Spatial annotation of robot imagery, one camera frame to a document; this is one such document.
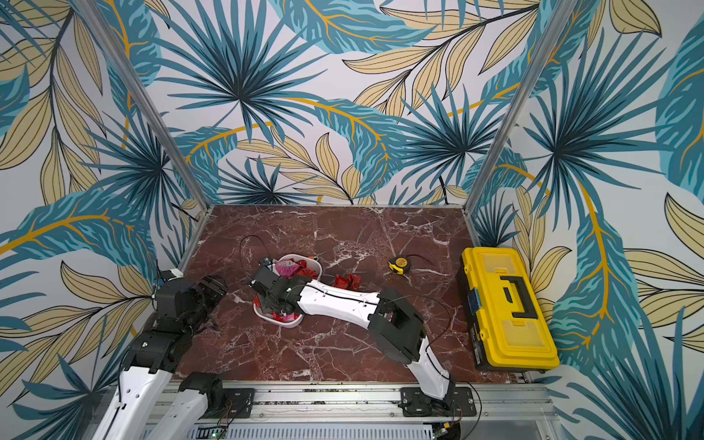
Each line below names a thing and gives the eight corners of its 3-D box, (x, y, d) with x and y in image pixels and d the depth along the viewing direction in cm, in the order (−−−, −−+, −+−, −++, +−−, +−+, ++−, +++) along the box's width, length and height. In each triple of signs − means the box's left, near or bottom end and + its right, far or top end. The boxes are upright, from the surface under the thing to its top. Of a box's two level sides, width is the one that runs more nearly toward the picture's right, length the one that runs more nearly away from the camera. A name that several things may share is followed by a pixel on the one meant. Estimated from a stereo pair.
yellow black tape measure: (389, 275, 101) (390, 270, 98) (387, 262, 105) (389, 256, 102) (408, 275, 101) (410, 270, 99) (407, 262, 105) (408, 257, 102)
